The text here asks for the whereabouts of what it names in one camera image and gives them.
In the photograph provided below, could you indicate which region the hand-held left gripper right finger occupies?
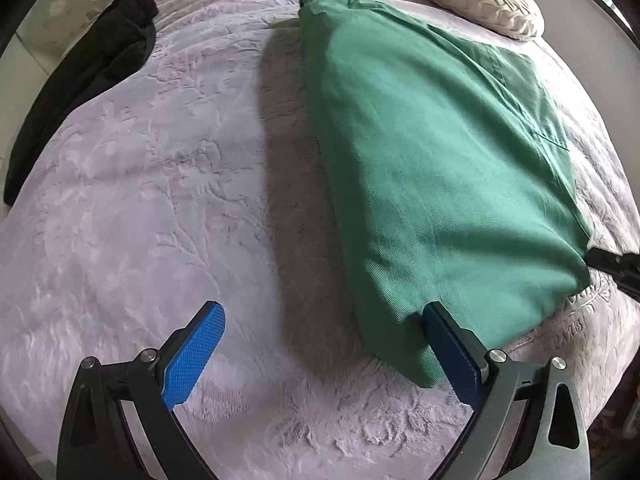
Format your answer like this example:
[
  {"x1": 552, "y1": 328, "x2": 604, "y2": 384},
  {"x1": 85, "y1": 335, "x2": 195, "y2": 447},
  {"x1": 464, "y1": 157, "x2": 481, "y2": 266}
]
[{"x1": 422, "y1": 302, "x2": 592, "y2": 480}]

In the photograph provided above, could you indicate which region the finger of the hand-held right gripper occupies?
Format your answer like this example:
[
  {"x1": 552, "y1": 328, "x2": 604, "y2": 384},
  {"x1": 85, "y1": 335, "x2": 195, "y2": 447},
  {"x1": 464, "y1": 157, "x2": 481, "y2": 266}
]
[
  {"x1": 584, "y1": 247, "x2": 640, "y2": 273},
  {"x1": 615, "y1": 270, "x2": 640, "y2": 305}
]

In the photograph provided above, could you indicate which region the lavender embossed blanket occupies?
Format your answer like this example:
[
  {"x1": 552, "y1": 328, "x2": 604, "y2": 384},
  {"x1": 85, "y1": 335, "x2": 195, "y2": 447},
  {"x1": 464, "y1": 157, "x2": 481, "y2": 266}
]
[{"x1": 0, "y1": 0, "x2": 640, "y2": 480}]

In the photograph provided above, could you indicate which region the black garment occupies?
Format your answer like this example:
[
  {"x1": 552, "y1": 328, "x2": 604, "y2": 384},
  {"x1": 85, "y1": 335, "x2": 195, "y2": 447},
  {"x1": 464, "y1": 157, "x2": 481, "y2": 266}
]
[{"x1": 2, "y1": 0, "x2": 160, "y2": 207}]

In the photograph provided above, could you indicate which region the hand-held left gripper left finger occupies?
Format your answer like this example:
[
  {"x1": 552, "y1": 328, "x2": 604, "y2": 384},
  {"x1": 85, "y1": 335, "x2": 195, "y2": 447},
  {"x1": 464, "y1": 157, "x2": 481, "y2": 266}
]
[{"x1": 56, "y1": 301, "x2": 227, "y2": 480}]

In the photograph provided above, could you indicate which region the green shirt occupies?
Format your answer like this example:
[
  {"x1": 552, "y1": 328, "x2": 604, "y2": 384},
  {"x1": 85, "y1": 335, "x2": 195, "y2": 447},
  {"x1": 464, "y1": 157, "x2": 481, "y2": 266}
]
[{"x1": 298, "y1": 0, "x2": 593, "y2": 390}]

